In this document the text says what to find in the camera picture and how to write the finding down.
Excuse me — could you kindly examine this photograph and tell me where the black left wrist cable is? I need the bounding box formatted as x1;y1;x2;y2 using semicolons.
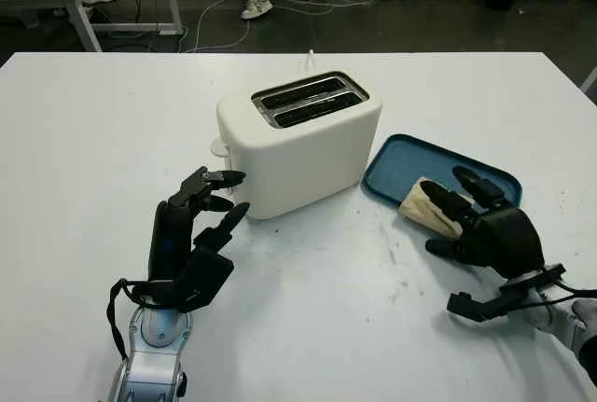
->
105;279;141;361

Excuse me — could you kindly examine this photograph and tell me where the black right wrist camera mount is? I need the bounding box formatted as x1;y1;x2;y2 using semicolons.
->
446;264;568;324

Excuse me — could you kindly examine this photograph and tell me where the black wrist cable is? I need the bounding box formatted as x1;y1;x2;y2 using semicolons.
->
105;279;141;361
535;275;597;303

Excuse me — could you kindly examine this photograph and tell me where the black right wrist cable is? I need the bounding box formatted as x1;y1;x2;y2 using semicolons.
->
535;275;597;303

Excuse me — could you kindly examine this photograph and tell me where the white toaster lever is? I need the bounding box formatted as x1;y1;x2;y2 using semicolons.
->
208;138;233;159

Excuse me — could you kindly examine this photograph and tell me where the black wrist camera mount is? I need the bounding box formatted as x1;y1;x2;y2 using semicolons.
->
130;247;234;314
446;264;568;324

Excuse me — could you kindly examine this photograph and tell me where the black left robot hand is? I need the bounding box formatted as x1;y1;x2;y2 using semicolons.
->
147;166;252;282

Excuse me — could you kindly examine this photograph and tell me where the blue plastic tray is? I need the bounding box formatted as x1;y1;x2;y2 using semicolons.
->
361;133;523;210

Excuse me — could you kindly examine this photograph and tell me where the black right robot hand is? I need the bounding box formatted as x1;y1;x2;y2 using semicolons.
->
418;165;547;281

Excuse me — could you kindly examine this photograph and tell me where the white cable on floor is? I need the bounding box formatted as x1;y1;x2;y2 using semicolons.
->
186;0;379;52

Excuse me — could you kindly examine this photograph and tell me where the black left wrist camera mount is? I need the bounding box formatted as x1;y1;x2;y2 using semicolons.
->
130;247;234;314

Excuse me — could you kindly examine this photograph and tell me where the slice of bread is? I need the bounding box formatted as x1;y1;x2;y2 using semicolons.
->
396;176;463;239

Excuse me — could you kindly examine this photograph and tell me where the white two-slot toaster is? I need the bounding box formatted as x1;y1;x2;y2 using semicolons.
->
215;70;383;221

